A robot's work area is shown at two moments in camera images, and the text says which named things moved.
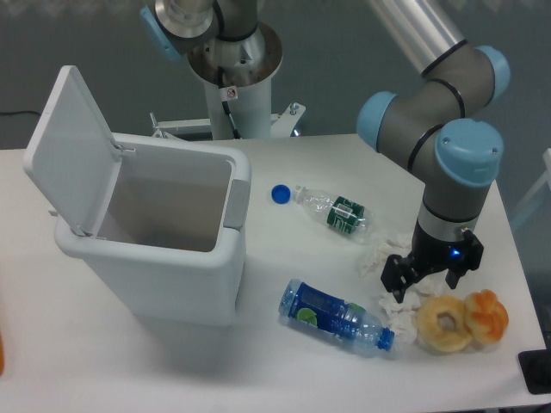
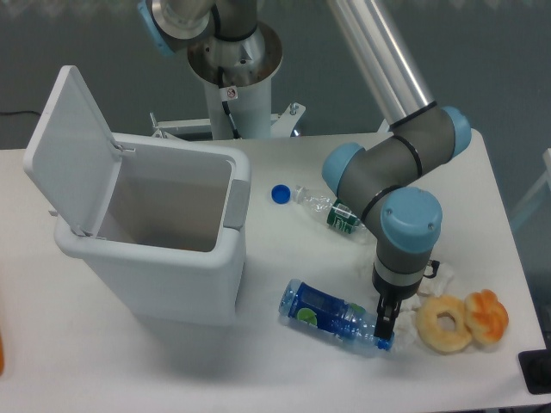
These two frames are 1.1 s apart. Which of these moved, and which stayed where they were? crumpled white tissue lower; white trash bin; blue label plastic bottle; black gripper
Moved: black gripper
Stayed: blue label plastic bottle; crumpled white tissue lower; white trash bin
